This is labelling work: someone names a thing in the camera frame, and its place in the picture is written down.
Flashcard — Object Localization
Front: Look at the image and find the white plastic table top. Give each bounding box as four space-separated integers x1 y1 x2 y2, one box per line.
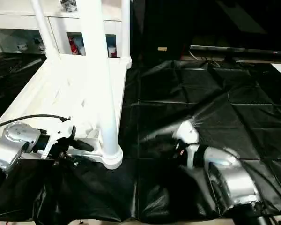
0 55 133 171

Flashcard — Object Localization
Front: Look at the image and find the white plastic table leg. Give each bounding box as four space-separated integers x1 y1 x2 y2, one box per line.
119 0 133 63
30 0 59 60
78 0 124 163

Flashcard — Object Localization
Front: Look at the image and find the black mat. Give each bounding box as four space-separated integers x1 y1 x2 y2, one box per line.
0 51 281 223

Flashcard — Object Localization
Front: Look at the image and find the long dark rod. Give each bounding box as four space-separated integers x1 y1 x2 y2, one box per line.
189 45 281 57

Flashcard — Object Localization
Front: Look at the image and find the white glass door cabinet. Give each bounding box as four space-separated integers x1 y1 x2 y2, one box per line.
0 0 123 59

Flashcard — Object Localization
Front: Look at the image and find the blue white patterned jar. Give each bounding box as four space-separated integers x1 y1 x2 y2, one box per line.
59 0 78 13

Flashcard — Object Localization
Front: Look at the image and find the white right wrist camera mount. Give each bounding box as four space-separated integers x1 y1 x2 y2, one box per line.
174 120 201 169

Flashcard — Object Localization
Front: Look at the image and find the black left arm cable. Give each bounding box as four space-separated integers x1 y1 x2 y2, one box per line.
0 114 73 130

